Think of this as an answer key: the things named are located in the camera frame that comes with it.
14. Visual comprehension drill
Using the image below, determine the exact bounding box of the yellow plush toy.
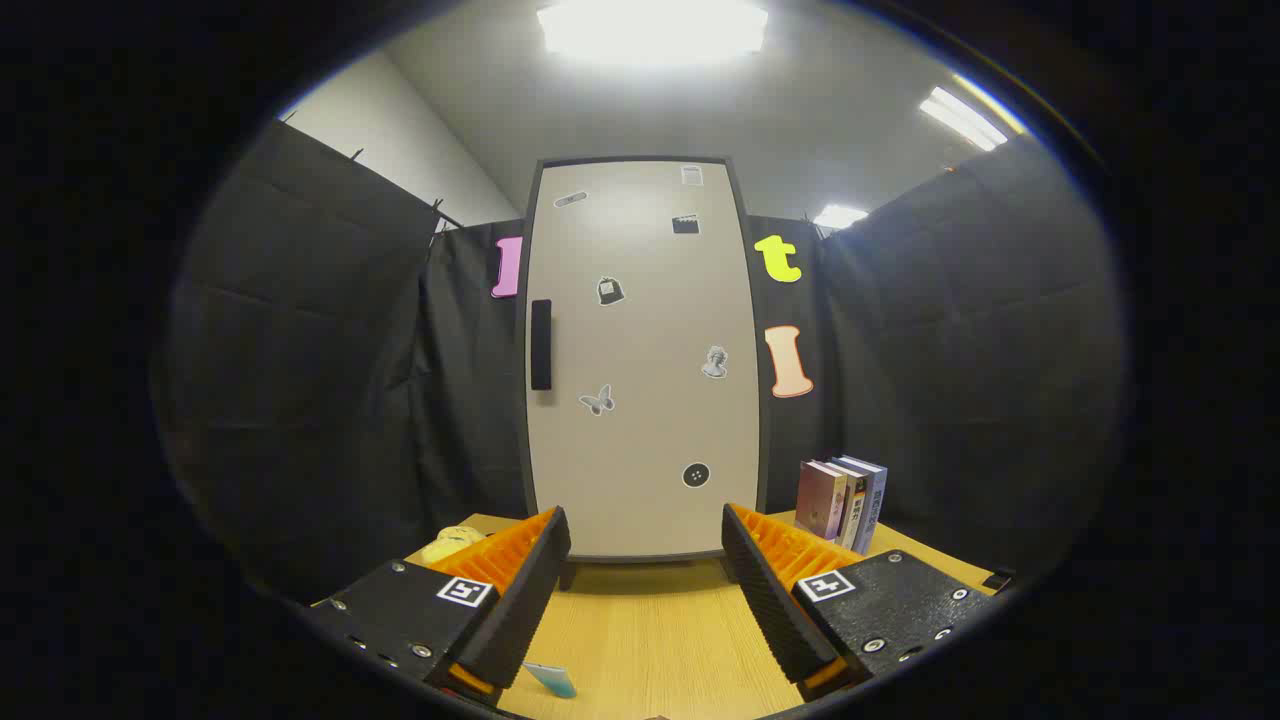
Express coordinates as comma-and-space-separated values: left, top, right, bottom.
418, 524, 489, 567

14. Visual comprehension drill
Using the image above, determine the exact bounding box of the long ceiling light strip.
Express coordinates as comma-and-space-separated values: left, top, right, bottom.
920, 86, 1009, 152

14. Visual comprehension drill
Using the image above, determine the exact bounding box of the beige cabinet door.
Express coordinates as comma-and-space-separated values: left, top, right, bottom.
527, 160, 761, 558

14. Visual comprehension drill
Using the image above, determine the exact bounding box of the blue and white tube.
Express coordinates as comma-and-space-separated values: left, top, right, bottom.
522, 662, 578, 699

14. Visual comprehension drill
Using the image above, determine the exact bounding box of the dark grey cabinet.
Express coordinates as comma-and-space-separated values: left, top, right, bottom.
518, 155, 773, 593

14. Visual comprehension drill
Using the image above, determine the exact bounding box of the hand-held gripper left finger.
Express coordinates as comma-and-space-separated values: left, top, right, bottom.
300, 505, 573, 709

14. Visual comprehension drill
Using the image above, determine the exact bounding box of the black door handle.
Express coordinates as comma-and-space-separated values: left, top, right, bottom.
530, 299, 553, 391

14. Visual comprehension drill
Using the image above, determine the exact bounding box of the large ceiling light panel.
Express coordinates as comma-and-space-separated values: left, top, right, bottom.
537, 0, 769, 63

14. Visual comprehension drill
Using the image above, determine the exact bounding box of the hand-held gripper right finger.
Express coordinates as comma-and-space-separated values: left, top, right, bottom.
720, 503, 1001, 704

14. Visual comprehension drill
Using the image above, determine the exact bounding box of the pink cover book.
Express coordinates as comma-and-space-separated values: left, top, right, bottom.
796, 460, 848, 542

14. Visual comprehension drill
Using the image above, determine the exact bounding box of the black backdrop cloth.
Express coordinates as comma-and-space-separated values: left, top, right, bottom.
150, 120, 1131, 601

